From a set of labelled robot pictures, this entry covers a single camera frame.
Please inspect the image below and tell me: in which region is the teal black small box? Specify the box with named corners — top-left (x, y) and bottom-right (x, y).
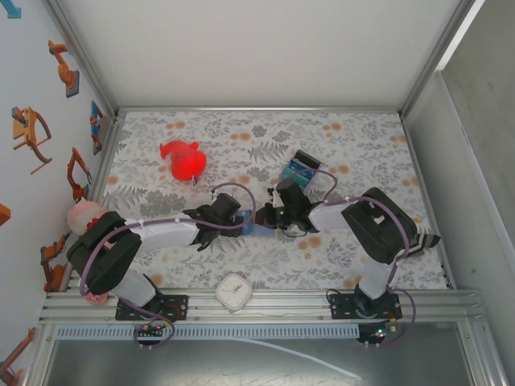
top-left (280, 149), bottom-right (323, 195)

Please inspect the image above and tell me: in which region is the aluminium frame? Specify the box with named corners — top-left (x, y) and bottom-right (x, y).
top-left (23, 0), bottom-right (510, 386)

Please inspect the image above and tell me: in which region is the dark blue card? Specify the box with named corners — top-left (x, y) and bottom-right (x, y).
top-left (287, 158), bottom-right (315, 176)

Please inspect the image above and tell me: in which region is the floral printed table cloth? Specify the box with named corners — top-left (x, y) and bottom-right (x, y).
top-left (97, 110), bottom-right (448, 291)

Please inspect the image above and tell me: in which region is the white square clock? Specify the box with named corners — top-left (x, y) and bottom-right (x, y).
top-left (215, 273), bottom-right (253, 314)

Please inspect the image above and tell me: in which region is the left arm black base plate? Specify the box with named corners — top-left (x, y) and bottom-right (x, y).
top-left (115, 294), bottom-right (190, 322)

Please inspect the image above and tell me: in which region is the red plush toy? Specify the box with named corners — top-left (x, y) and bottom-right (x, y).
top-left (159, 139), bottom-right (208, 183)

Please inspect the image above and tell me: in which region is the teal green card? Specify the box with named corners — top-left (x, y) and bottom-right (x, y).
top-left (281, 166), bottom-right (313, 190)

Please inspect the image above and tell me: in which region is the striped sock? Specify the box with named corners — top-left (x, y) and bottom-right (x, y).
top-left (404, 231), bottom-right (442, 258)

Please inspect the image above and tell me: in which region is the dark grey VIP card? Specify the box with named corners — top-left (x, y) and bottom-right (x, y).
top-left (295, 149), bottom-right (322, 170)

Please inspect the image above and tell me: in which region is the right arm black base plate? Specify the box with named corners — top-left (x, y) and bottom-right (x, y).
top-left (329, 292), bottom-right (403, 321)

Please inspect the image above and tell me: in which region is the white slotted cable duct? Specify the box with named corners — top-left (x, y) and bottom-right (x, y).
top-left (54, 324), bottom-right (361, 339)

